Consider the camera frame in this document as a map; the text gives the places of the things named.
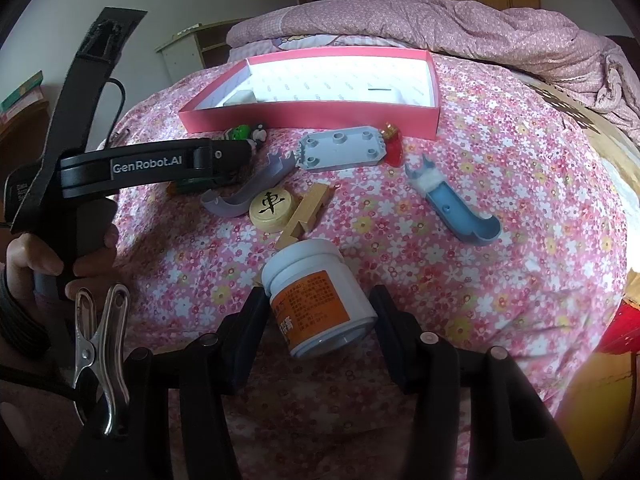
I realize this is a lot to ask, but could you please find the white jar orange label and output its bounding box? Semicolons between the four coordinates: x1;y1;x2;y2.
262;238;378;360

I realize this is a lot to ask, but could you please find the blue curved plastic track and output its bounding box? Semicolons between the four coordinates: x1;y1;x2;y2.
405;155;501;246

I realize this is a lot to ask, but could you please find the wooden Chinese chess piece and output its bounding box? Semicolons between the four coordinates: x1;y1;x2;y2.
248;186;298;233

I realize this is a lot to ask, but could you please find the green and white toy figure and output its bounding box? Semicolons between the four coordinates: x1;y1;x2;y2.
224;122;268;152

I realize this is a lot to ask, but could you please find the white USB charger cube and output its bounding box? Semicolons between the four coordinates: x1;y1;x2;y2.
222;90;257;106

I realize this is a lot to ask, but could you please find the purple curved plastic track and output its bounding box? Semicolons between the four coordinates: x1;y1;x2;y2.
200;152;296;218

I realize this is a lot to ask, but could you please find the grey studded building plate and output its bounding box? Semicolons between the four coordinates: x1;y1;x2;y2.
296;126;386;171

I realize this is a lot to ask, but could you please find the person's left hand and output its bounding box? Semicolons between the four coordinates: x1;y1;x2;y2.
6;224;119;306

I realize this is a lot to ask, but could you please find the stack of books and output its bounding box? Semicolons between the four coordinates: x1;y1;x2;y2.
1;70;44;125

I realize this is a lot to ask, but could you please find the metal spring clamp right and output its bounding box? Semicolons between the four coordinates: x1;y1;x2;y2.
73;284;130;436

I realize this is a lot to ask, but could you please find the pink floral bedsheet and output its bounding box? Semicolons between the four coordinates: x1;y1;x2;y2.
116;55;628;479

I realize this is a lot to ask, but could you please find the wooden puzzle block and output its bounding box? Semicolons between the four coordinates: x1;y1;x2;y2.
276;183;333;250

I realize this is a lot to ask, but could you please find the white bedside shelf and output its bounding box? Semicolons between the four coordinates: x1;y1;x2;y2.
155;18;242;84

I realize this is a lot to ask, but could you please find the small red figurine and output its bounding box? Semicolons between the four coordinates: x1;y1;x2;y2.
381;122;404;168

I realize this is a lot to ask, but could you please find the red shallow cardboard box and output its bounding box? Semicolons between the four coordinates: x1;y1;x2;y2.
179;46;440;140

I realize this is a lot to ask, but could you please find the mauve quilted duvet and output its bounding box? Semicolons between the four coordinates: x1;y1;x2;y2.
227;0;639;142

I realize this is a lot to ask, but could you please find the black cable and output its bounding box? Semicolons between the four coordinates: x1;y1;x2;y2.
102;77;132;149

